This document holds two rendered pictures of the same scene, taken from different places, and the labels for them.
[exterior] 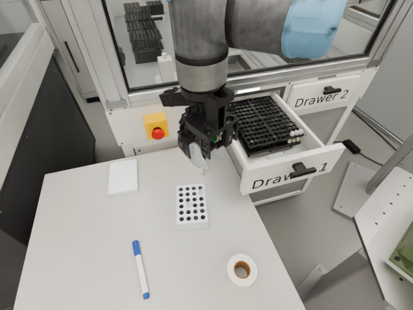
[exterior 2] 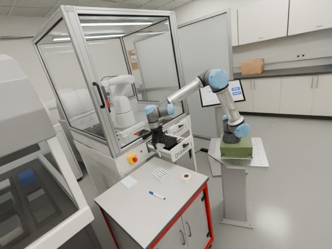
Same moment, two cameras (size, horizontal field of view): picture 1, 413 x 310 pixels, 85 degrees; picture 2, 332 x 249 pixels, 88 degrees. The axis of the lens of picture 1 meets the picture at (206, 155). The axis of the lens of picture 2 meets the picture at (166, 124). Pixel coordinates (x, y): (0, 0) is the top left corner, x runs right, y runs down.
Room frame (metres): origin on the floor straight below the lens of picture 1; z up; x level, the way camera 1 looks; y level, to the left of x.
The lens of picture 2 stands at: (-0.72, 0.43, 1.61)
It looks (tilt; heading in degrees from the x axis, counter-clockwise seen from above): 21 degrees down; 334
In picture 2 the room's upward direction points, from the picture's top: 11 degrees counter-clockwise
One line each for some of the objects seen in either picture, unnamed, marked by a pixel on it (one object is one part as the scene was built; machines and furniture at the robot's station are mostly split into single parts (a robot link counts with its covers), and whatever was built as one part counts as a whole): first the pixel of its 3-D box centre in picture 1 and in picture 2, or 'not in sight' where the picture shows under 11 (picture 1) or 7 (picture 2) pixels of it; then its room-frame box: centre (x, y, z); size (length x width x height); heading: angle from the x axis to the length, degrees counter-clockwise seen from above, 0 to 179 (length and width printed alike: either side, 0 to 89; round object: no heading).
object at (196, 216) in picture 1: (191, 205); (160, 174); (0.33, 0.04, 0.78); 0.12 x 0.08 x 0.04; 5
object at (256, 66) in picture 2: not in sight; (252, 66); (1.86, -3.27, 1.04); 0.41 x 0.32 x 0.28; 20
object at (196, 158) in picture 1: (200, 160); (159, 148); (0.30, 0.01, 1.01); 0.06 x 0.03 x 0.09; 42
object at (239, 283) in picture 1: (241, 272); (186, 178); (0.16, -0.08, 0.78); 0.07 x 0.07 x 0.04
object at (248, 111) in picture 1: (259, 125); (166, 143); (0.58, -0.18, 0.87); 0.22 x 0.18 x 0.06; 17
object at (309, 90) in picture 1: (322, 93); (179, 128); (0.77, -0.45, 0.87); 0.29 x 0.02 x 0.11; 107
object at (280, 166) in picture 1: (291, 169); (183, 147); (0.39, -0.23, 0.87); 0.29 x 0.02 x 0.11; 107
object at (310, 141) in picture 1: (257, 124); (165, 144); (0.59, -0.17, 0.86); 0.40 x 0.26 x 0.06; 17
